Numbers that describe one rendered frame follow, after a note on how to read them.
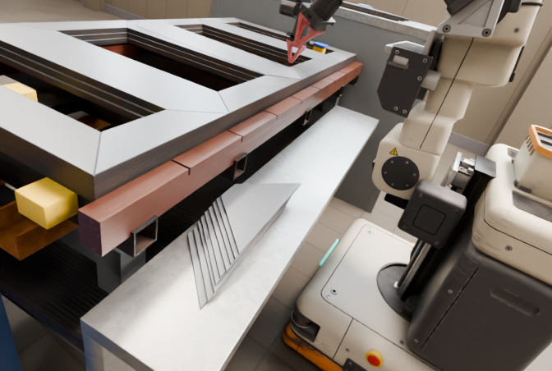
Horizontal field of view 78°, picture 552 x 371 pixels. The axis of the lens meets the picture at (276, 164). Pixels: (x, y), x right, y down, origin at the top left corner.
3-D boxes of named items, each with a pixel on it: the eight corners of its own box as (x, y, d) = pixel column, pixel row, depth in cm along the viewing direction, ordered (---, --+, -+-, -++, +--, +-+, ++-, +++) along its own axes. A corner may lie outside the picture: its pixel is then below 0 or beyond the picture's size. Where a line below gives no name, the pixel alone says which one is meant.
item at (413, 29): (213, -18, 195) (214, -26, 193) (261, -12, 245) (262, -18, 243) (445, 45, 159) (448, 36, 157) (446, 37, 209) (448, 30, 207)
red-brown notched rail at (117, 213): (80, 243, 47) (77, 209, 44) (352, 72, 181) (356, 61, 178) (102, 256, 46) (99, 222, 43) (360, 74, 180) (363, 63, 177)
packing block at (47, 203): (17, 212, 48) (13, 190, 46) (52, 196, 52) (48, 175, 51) (47, 231, 47) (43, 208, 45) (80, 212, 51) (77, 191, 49)
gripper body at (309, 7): (296, 9, 81) (316, -19, 76) (315, 10, 89) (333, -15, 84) (315, 28, 80) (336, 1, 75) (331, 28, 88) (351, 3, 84)
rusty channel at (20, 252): (-13, 239, 55) (-20, 215, 53) (315, 77, 193) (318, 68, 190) (20, 261, 53) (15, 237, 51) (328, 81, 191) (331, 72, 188)
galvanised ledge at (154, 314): (81, 332, 48) (80, 318, 47) (334, 111, 156) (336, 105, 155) (196, 413, 43) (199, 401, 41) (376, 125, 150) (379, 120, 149)
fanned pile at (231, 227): (140, 274, 55) (140, 256, 53) (255, 176, 88) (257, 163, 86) (203, 312, 52) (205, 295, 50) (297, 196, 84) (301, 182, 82)
